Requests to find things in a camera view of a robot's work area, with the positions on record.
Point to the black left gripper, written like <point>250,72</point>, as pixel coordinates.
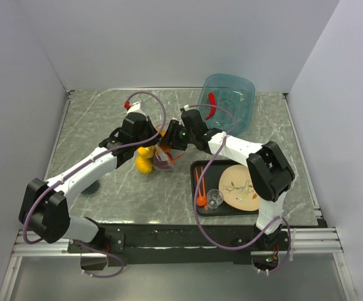
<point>150,126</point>

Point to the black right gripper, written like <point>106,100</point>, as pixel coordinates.
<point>174,126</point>

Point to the clear zip top bag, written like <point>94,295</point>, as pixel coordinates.
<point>172,157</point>

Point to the red fake chili pepper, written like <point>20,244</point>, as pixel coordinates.
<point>212,102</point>

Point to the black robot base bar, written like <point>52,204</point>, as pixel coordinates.
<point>171,243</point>

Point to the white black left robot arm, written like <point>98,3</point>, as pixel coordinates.
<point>45,207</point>

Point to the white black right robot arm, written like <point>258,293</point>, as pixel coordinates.
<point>270,172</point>

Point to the tan fake ginger root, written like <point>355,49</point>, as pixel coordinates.
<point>165,148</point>

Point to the yellow fake bell pepper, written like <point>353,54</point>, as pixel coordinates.
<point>143,160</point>

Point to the purple fake onion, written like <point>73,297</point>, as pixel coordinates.
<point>162,165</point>

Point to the black plastic tray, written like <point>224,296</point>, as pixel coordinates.
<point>211,178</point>

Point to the teal transparent plastic bin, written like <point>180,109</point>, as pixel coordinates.
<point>235,98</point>

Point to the beige bird pattern plate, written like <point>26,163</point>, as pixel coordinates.
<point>237,189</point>

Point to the orange plastic spoon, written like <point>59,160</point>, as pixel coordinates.
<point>201,201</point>

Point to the small clear glass cup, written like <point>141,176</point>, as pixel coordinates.
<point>214,198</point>

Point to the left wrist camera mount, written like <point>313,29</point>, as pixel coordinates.
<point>136,107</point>

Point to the aluminium frame rail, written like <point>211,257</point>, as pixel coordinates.
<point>315,240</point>

